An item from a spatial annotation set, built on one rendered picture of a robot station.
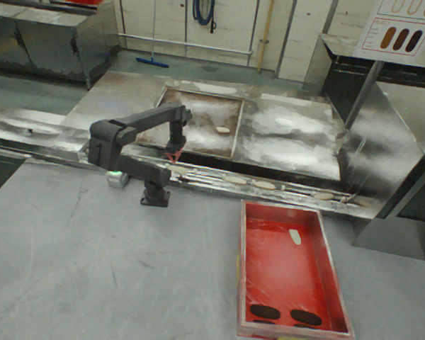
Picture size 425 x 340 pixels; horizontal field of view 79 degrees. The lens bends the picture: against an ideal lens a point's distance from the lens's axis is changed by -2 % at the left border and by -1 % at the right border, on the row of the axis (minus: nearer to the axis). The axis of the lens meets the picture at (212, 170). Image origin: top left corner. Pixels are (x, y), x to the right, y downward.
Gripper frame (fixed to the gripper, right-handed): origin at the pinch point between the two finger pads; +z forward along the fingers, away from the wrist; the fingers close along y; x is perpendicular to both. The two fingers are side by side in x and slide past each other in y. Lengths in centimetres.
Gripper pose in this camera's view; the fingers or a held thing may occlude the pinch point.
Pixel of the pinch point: (176, 156)
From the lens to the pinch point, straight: 123.2
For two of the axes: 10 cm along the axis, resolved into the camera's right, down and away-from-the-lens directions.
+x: -9.8, -1.8, 0.8
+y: 1.9, -6.5, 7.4
